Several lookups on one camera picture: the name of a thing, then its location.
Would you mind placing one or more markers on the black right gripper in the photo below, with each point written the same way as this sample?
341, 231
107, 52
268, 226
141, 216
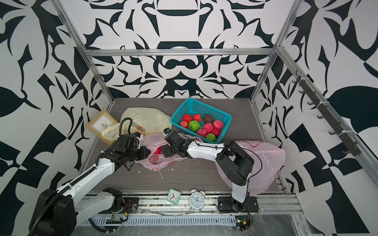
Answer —
165, 151

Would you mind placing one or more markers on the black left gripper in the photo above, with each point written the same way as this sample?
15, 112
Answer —
145, 153

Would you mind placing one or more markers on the red apple from bag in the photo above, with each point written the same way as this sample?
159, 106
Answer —
158, 151

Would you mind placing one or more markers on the smooth red apple with stem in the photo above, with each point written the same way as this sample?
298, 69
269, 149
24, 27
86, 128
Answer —
184, 124

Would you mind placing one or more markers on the green apple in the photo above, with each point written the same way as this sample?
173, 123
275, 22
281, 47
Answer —
194, 126
211, 137

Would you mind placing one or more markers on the yellow plastic bag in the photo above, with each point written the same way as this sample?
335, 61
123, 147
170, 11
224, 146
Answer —
144, 120

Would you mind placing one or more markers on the dark purple fruit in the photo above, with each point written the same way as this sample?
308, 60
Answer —
207, 118

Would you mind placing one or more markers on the small dark red apple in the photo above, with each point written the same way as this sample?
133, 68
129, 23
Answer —
216, 132

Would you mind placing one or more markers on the pink plastic bag front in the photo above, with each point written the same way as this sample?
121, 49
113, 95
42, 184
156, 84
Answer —
268, 160

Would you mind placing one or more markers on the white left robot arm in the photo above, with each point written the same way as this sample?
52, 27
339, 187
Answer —
58, 212

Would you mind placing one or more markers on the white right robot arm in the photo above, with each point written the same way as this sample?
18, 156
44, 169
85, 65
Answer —
235, 163

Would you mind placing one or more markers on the teal perforated plastic basket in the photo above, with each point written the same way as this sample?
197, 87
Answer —
201, 120

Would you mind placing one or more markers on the gold framed picture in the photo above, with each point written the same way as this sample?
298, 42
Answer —
100, 123

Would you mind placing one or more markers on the small teal square clock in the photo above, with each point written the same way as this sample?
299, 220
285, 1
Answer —
173, 197

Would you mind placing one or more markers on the white twin-bell alarm clock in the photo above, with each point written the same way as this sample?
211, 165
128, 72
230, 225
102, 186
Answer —
197, 199

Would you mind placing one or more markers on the white slotted cable duct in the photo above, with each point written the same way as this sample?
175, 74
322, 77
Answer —
158, 220

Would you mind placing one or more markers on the wall hook rail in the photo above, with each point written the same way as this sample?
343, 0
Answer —
348, 137

